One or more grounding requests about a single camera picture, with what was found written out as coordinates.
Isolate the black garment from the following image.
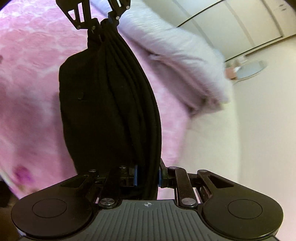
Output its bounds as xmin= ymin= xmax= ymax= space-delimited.
xmin=59 ymin=19 xmax=162 ymax=200

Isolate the pink floral bed sheet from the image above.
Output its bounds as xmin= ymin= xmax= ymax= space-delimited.
xmin=0 ymin=0 xmax=193 ymax=200

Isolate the white striped quilt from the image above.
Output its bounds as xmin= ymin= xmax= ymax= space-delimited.
xmin=90 ymin=0 xmax=233 ymax=114

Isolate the round glass side table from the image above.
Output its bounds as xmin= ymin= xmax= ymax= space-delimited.
xmin=225 ymin=61 xmax=267 ymax=81

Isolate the white wardrobe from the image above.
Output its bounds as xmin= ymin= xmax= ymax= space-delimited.
xmin=145 ymin=0 xmax=295 ymax=60

